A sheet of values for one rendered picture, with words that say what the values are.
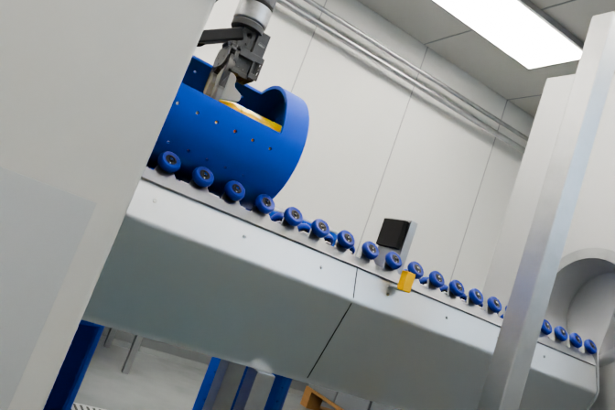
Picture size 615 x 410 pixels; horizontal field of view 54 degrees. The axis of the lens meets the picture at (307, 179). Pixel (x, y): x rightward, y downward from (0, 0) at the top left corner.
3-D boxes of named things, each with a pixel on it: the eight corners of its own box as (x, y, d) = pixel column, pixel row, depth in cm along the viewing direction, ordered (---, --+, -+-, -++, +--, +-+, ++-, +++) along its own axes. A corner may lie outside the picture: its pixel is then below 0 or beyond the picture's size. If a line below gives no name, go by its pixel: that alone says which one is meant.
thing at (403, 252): (399, 280, 153) (418, 223, 156) (387, 275, 151) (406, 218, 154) (375, 274, 162) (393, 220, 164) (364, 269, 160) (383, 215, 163)
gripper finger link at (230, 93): (236, 117, 123) (249, 79, 126) (211, 105, 120) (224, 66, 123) (230, 121, 126) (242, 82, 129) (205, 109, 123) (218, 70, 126)
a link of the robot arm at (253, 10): (248, -6, 125) (232, 4, 133) (240, 14, 125) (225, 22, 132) (277, 13, 129) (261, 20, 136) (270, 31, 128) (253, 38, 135)
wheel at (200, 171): (217, 170, 123) (211, 176, 124) (198, 160, 121) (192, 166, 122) (213, 187, 120) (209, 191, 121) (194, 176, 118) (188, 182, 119)
